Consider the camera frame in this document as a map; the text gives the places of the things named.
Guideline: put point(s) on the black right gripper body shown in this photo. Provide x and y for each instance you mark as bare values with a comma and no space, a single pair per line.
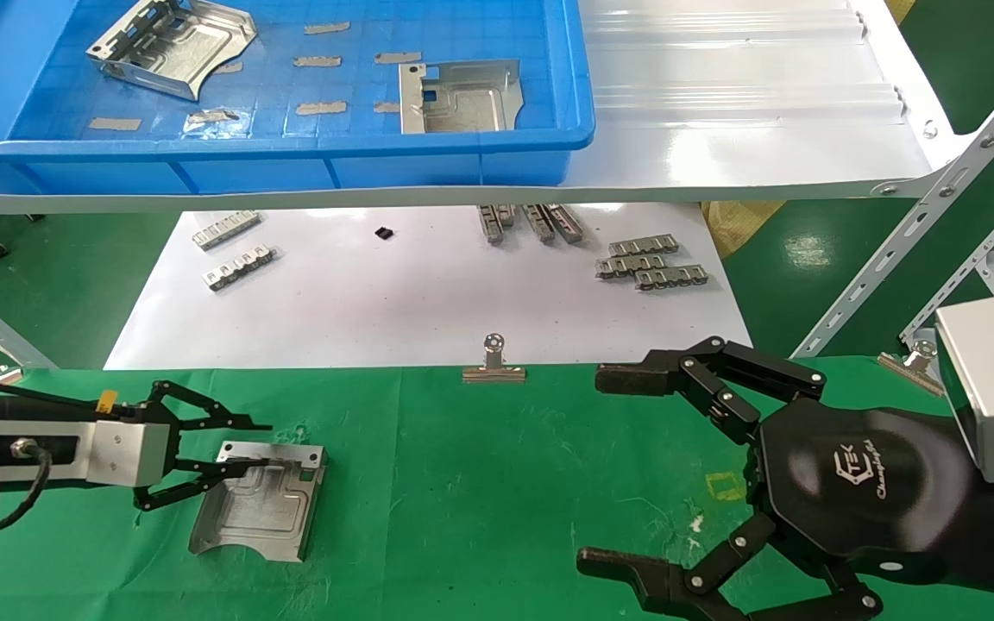
859,492

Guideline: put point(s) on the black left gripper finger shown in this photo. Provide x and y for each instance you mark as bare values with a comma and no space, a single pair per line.
204,405
195,480

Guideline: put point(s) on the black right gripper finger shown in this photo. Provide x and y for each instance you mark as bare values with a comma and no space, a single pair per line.
644,582
635,377

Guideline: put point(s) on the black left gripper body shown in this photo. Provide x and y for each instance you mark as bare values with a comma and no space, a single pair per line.
130,453

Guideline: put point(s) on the sheet metal plate with flange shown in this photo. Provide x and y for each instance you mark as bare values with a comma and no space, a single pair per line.
255,517

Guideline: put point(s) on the yellow woven sack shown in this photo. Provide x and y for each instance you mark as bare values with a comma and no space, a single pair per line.
739,228

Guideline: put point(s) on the white board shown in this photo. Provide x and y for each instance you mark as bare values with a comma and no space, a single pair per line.
419,302

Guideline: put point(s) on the small black clip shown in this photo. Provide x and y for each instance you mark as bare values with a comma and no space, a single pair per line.
384,233

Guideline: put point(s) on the blue plastic tray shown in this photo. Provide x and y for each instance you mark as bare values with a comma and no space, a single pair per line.
290,168

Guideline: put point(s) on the white metal shelf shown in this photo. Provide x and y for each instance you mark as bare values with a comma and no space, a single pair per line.
721,129

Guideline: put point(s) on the crumpled clear tape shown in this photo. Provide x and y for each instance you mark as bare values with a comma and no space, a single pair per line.
210,119

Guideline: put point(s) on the beige tape strip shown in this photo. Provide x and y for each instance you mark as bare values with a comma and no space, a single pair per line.
327,28
229,68
322,109
115,123
398,58
317,62
386,108

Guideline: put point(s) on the flat embossed sheet metal plate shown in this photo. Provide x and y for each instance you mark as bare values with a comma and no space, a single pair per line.
462,103

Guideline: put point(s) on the yellow cloth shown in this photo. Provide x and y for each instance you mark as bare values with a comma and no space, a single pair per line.
898,7

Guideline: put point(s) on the small slotted metal rail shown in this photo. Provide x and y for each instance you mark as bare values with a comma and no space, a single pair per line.
227,230
490,224
240,268
506,216
539,222
671,278
631,266
566,224
644,247

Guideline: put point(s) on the white perforated frame bar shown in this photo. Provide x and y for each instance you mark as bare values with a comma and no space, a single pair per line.
950,287
941,197

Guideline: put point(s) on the folded sheet metal bracket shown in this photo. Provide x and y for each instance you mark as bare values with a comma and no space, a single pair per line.
178,47

